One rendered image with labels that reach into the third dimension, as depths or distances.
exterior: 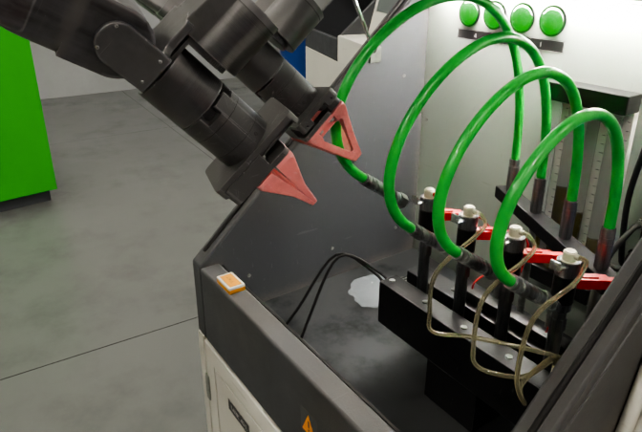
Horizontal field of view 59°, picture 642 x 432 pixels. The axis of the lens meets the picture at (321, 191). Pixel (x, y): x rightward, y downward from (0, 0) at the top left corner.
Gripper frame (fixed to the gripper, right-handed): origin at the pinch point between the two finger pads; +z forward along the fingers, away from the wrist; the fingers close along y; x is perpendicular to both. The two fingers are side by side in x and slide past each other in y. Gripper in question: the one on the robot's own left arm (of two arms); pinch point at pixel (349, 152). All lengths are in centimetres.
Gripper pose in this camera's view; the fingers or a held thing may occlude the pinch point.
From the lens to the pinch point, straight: 76.1
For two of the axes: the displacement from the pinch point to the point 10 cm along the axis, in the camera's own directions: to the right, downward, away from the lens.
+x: -6.3, 7.7, -1.0
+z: 6.9, 6.2, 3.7
